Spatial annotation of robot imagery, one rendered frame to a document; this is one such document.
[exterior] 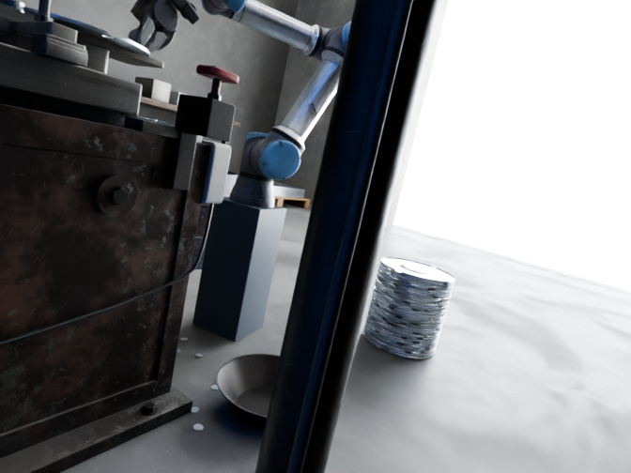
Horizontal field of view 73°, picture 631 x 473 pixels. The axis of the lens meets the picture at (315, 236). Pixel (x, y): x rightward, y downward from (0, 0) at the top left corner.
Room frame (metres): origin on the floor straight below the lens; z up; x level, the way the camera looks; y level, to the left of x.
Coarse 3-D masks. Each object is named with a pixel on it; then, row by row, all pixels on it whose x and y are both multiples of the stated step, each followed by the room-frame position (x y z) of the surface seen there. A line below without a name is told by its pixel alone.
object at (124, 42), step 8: (24, 8) 0.78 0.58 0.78; (32, 8) 0.78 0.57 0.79; (56, 16) 0.79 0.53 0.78; (64, 24) 0.83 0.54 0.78; (72, 24) 0.81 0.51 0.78; (80, 24) 0.81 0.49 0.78; (88, 24) 0.81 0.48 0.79; (88, 32) 0.85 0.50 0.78; (96, 32) 0.83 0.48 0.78; (104, 32) 0.83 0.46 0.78; (104, 40) 0.91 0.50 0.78; (112, 40) 0.89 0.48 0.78; (120, 40) 0.87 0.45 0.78; (128, 40) 0.87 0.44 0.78; (128, 48) 0.94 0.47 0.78; (136, 48) 0.91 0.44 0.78; (144, 48) 0.93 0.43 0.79
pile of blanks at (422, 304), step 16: (384, 272) 1.57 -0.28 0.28; (384, 288) 1.57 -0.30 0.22; (400, 288) 1.50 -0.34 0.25; (416, 288) 1.49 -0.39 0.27; (432, 288) 1.52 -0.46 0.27; (448, 288) 1.53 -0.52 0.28; (384, 304) 1.53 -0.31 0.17; (400, 304) 1.50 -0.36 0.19; (416, 304) 1.51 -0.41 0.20; (432, 304) 1.50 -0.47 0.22; (448, 304) 1.60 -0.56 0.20; (368, 320) 1.60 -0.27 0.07; (384, 320) 1.52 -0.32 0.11; (400, 320) 1.49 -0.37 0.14; (416, 320) 1.49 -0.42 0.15; (432, 320) 1.50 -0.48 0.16; (368, 336) 1.59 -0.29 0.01; (384, 336) 1.51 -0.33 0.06; (400, 336) 1.50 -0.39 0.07; (416, 336) 1.48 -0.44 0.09; (432, 336) 1.51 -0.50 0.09; (400, 352) 1.49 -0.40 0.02; (416, 352) 1.49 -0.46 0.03; (432, 352) 1.54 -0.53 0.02
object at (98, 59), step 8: (80, 32) 0.87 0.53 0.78; (80, 40) 0.89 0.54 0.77; (88, 40) 0.88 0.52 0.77; (96, 40) 0.89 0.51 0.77; (88, 48) 0.90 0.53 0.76; (96, 48) 0.92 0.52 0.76; (104, 48) 0.92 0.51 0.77; (112, 48) 0.92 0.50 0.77; (120, 48) 0.94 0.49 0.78; (88, 56) 0.90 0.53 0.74; (96, 56) 0.92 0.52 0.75; (104, 56) 0.93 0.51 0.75; (112, 56) 1.03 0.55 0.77; (120, 56) 1.00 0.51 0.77; (128, 56) 0.97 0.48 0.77; (136, 56) 0.97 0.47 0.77; (144, 56) 0.98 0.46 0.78; (88, 64) 0.91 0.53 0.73; (96, 64) 0.92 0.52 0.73; (104, 64) 0.93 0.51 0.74; (136, 64) 1.07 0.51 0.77; (144, 64) 1.04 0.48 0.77; (152, 64) 1.01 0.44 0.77; (160, 64) 1.02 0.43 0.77; (104, 72) 0.94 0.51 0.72
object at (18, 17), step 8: (0, 8) 0.75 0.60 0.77; (8, 8) 0.76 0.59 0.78; (0, 16) 0.75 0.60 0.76; (8, 16) 0.76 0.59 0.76; (16, 16) 0.77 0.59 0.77; (24, 16) 0.78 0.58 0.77; (32, 16) 0.79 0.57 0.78; (0, 24) 0.75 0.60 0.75; (8, 24) 0.76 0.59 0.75; (8, 32) 0.76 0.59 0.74
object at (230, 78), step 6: (198, 66) 0.81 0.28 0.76; (204, 66) 0.81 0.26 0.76; (210, 66) 0.80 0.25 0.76; (198, 72) 0.81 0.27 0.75; (204, 72) 0.80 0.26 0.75; (210, 72) 0.80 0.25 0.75; (216, 72) 0.80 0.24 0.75; (222, 72) 0.80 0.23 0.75; (228, 72) 0.82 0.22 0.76; (210, 78) 0.85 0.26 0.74; (216, 78) 0.83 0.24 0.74; (222, 78) 0.81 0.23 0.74; (228, 78) 0.82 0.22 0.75; (234, 78) 0.83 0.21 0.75; (216, 84) 0.83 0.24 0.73; (216, 90) 0.83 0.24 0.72
